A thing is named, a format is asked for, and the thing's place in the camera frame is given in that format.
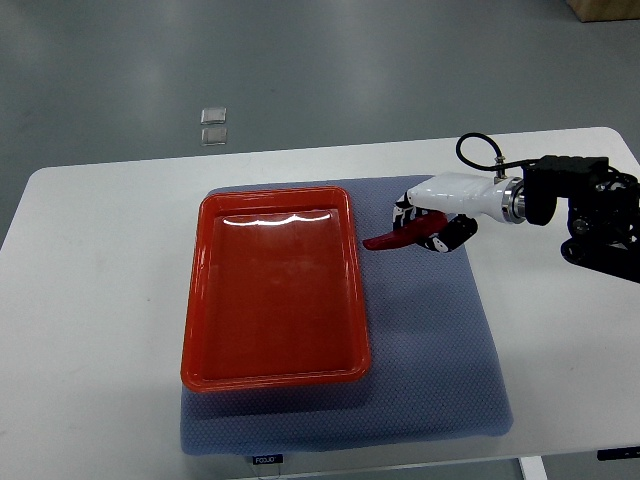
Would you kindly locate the black table control panel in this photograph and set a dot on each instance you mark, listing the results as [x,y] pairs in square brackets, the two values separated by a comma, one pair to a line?
[618,454]

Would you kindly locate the white table leg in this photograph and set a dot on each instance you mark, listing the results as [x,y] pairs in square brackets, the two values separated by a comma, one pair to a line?
[532,468]

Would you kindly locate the blue grey mesh mat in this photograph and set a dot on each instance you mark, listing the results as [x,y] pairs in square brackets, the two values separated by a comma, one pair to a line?
[434,371]

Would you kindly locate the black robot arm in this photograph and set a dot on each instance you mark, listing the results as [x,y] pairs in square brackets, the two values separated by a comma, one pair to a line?
[602,202]

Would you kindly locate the upper floor metal plate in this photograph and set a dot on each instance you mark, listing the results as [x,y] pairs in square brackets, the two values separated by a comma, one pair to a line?
[213,115]

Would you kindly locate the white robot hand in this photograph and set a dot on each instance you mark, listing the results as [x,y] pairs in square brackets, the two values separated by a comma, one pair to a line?
[465,194]

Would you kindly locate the red plastic tray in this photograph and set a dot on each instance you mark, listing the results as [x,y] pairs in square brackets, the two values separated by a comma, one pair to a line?
[276,296]

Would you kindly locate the black mat label tag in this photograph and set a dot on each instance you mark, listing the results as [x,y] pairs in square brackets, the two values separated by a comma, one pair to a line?
[268,459]

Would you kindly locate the cardboard box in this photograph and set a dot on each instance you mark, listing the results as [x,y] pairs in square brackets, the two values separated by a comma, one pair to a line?
[604,10]

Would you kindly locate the red pepper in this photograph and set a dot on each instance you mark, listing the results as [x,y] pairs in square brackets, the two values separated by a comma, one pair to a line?
[417,230]

